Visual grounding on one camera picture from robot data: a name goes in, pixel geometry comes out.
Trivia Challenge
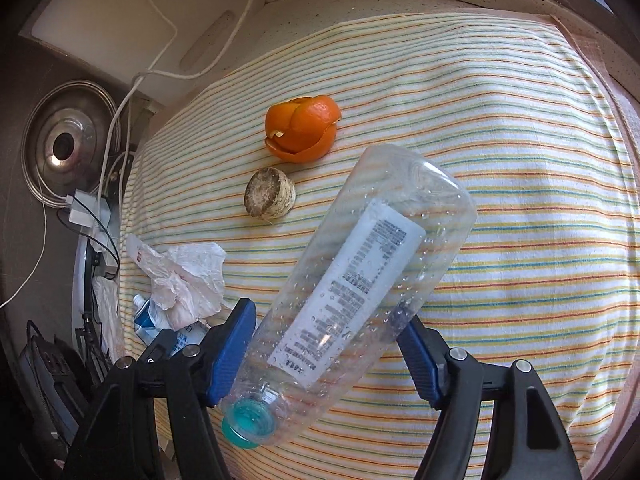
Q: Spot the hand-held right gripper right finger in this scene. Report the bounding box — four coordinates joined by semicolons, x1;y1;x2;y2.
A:
397;317;583;480

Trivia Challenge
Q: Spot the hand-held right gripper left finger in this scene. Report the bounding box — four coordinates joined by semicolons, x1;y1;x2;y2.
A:
62;297;258;480

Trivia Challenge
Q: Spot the white wrapper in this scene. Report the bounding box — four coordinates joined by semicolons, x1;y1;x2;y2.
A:
150;242;227;328

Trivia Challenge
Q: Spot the squeezed toothpaste tube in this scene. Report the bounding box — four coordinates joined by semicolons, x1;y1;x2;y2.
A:
132;295;211;346

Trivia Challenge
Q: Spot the clear plastic bottle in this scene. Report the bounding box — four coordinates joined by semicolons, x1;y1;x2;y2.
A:
221;143;478;448

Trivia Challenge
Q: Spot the round beige vegetable stub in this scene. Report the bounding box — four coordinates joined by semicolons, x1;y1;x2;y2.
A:
244;167;297;221

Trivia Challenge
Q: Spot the orange peel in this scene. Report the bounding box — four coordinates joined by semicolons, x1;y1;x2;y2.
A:
264;95;342;163

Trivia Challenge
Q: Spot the black light stand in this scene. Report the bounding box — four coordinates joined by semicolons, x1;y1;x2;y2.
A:
75;310;113;376

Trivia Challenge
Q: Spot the white power strip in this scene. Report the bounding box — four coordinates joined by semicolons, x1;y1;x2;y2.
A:
75;220;121;273

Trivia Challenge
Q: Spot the striped towel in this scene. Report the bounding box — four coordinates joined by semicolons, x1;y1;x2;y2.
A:
117;12;636;480

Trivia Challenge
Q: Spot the white charger plug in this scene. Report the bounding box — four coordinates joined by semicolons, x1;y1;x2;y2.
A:
67;190;111;228

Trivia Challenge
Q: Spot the steel pot lid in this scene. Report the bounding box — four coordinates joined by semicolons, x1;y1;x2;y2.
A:
22;80;123;206

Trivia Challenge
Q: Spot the white cutting board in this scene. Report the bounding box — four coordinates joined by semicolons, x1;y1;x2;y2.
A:
30;0;266;91

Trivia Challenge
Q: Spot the white ring light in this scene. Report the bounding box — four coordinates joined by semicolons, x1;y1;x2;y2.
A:
72;237;101;341

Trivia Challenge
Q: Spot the thin white charger cable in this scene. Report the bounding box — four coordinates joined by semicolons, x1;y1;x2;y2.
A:
0;200;51;308

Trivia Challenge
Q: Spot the thick white power cord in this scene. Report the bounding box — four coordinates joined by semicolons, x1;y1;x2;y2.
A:
97;75;148;198

